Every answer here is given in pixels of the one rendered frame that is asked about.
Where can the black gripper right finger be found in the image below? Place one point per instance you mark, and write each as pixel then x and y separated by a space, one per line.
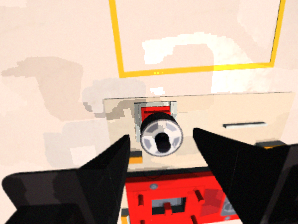
pixel 251 176

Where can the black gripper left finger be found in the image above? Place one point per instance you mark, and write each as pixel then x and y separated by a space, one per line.
pixel 97 187

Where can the black and grey wheel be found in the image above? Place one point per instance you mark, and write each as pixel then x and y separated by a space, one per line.
pixel 156 123

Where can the yellow rectangular outline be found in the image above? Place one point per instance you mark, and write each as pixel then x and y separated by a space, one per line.
pixel 123 74

